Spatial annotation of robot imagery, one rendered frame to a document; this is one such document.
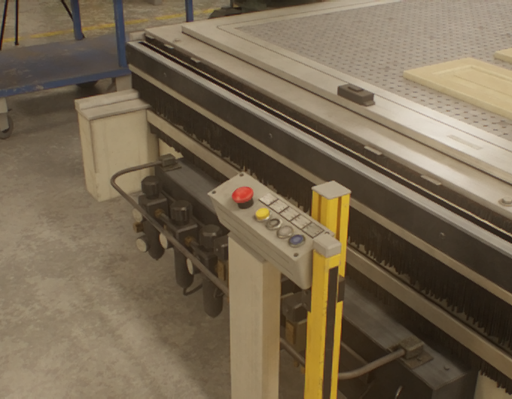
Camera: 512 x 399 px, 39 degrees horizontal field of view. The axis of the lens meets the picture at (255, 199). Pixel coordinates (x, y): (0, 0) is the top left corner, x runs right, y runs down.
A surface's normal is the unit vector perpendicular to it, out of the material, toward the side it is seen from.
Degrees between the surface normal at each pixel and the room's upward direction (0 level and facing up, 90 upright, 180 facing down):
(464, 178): 0
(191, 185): 0
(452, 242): 90
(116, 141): 90
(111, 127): 90
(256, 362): 90
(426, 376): 0
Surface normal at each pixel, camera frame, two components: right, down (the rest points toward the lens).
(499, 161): 0.00, -0.89
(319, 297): -0.84, 0.25
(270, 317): 0.54, 0.39
